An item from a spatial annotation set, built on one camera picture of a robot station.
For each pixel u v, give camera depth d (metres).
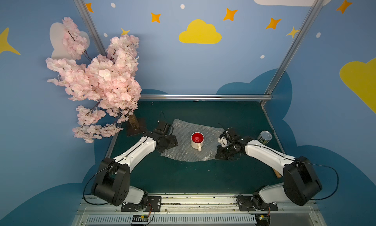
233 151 0.65
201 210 0.74
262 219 0.73
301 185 0.43
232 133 0.71
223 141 0.80
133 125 1.00
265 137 0.96
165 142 0.75
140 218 0.73
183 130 1.04
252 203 0.73
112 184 0.42
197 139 0.98
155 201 0.77
